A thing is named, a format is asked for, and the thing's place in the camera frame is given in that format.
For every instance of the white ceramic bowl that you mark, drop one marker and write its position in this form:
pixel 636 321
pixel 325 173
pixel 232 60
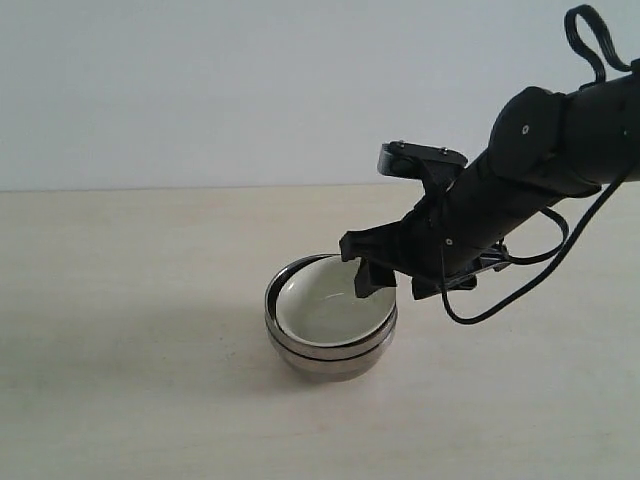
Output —
pixel 317 305

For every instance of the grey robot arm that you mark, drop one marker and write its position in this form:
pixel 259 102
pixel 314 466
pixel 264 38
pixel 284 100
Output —
pixel 544 147

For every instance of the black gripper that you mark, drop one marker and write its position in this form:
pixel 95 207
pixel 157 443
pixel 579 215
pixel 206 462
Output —
pixel 449 234

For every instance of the dimpled steel bowl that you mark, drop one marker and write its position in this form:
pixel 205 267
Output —
pixel 323 353

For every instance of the smooth steel bowl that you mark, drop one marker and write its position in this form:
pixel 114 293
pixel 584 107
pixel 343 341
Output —
pixel 330 371

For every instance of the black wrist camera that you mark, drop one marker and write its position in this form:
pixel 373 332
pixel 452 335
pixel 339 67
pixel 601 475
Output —
pixel 434 167

